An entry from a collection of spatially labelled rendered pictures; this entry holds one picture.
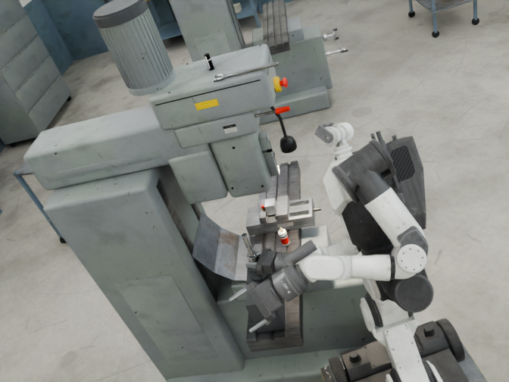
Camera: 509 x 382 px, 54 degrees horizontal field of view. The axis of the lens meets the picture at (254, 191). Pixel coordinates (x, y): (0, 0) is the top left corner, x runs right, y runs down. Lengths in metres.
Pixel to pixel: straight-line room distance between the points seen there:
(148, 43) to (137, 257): 0.98
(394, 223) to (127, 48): 1.13
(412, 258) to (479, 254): 2.19
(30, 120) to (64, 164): 4.84
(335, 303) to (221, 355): 0.72
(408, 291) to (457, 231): 2.21
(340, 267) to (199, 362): 1.73
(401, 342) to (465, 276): 1.40
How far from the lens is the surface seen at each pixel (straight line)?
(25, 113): 7.08
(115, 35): 1.93
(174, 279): 2.45
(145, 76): 1.97
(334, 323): 2.76
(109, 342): 3.86
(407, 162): 1.58
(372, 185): 1.41
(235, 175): 2.14
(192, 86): 1.92
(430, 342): 2.43
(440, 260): 3.54
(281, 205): 2.57
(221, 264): 2.54
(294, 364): 2.95
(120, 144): 2.14
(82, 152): 2.22
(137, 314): 2.71
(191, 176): 2.15
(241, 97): 1.90
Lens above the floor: 2.63
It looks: 36 degrees down
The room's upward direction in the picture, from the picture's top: 20 degrees counter-clockwise
